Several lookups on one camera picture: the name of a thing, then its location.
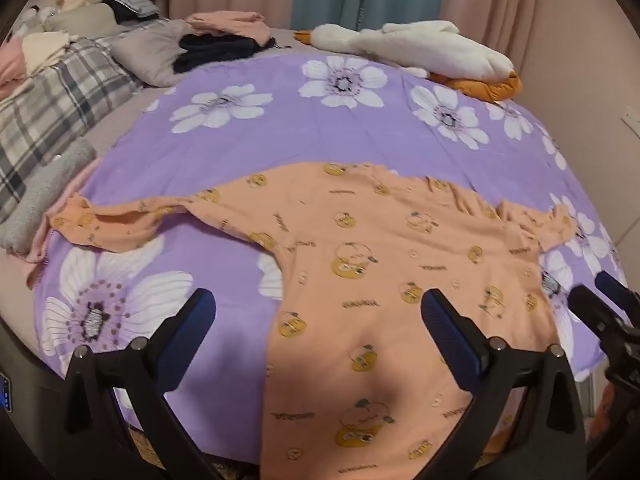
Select orange cartoon print baby garment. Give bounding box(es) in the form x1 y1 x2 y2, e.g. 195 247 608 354
52 162 577 479

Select dark navy folded clothes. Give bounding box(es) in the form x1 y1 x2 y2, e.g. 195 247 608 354
172 34 276 74

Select pink blanket edge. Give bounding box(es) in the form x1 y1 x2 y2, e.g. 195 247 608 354
22 167 94 291

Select grey rolled towel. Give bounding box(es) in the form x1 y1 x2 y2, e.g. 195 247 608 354
1 138 96 255

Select white goose plush toy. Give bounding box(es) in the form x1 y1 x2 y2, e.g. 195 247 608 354
294 21 523 103

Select purple floral duvet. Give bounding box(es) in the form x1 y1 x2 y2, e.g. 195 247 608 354
35 54 622 463

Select grey plaid pillow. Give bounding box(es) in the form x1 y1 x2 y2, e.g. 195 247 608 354
0 39 142 220

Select cream folded cloth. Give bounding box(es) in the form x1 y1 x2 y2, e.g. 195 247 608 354
22 32 78 78

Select pink folded garment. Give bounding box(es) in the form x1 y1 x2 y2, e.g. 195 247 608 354
186 11 271 47

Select white wall socket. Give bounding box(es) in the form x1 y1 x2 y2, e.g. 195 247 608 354
620 106 640 138

